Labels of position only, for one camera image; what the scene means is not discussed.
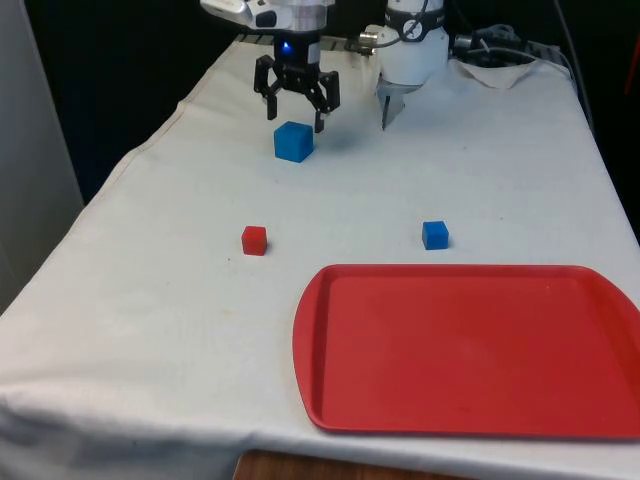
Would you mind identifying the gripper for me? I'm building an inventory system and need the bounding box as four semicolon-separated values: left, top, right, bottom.
253;31;342;134

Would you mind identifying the large blue cube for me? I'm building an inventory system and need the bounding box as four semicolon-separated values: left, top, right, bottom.
273;120;315;164

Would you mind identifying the red tray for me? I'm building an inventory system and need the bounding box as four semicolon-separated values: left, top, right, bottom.
292;263;640;444

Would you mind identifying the small red cube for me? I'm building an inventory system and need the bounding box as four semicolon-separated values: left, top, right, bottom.
240;224;269;257

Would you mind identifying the small blue cube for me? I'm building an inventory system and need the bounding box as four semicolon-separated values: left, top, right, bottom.
421;220;450;251

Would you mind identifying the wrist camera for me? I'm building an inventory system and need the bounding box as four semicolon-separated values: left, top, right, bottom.
199;0;279;29

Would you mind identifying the grey cable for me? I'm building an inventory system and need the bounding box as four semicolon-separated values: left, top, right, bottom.
553;0;597;132

